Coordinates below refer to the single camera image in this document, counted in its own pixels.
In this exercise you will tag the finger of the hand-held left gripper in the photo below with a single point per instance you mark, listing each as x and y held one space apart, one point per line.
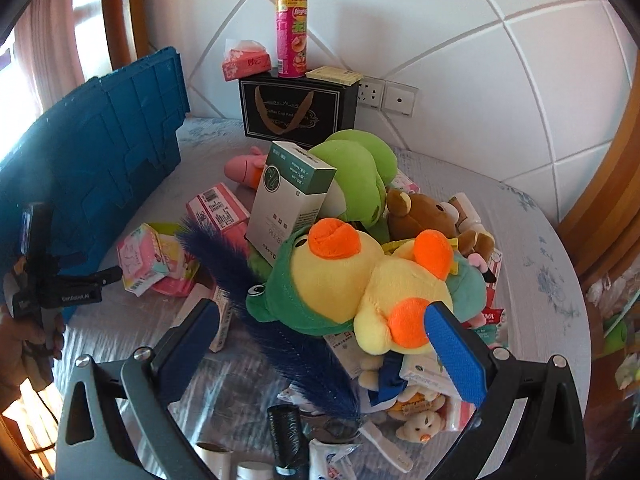
107 276

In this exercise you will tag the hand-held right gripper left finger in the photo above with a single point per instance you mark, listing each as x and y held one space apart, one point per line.
192 345

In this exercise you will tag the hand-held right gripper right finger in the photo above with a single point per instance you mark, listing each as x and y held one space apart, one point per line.
457 355

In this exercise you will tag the blue plastic crate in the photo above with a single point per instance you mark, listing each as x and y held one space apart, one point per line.
90 160

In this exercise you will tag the yellow duck plush green hood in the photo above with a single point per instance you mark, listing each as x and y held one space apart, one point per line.
350 280

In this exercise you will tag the black garbage bag roll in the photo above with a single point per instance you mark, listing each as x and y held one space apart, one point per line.
286 440

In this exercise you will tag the person's left hand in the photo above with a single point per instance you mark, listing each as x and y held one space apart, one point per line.
25 365

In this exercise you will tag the long white and pink box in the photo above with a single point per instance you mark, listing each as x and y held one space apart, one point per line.
220 325

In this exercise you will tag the white and teal small box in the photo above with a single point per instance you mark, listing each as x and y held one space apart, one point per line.
425 372

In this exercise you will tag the red and teal medicine box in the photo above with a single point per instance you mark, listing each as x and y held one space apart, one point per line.
490 319

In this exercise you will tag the white bear plush blue bow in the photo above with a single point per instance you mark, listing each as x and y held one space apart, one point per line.
387 380

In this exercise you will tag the blue feather duster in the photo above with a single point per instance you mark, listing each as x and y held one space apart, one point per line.
280 340

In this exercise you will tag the yellow plastic clip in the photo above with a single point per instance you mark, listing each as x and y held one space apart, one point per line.
455 260

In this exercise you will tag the white medicine box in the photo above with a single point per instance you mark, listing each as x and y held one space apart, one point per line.
345 355

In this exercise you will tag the pink barcode box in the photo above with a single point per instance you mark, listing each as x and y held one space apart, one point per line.
220 210

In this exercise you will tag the brown bear plush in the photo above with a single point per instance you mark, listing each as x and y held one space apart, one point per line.
415 215

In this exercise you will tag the white blue tissue packet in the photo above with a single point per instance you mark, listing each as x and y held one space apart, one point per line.
332 460

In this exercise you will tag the pink and orange pig plush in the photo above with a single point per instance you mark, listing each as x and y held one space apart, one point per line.
242 167

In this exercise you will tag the white and green carton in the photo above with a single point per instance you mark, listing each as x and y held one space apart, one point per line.
287 195

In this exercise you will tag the green frog plush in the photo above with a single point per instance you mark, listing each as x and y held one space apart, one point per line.
360 170

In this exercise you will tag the pink curtain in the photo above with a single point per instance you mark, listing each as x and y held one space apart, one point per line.
55 50

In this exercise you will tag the black gift box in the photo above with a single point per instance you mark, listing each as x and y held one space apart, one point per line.
300 110

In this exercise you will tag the yellow flat box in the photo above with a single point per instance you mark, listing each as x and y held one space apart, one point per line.
334 75

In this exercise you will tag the pink chips can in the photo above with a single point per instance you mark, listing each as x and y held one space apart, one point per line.
294 35

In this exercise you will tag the white padded headboard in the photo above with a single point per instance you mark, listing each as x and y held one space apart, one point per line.
450 20

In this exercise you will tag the wooden bed frame post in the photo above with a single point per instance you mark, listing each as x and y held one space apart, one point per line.
605 200
120 10

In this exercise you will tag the white wall socket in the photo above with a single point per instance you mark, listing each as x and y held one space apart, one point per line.
372 92

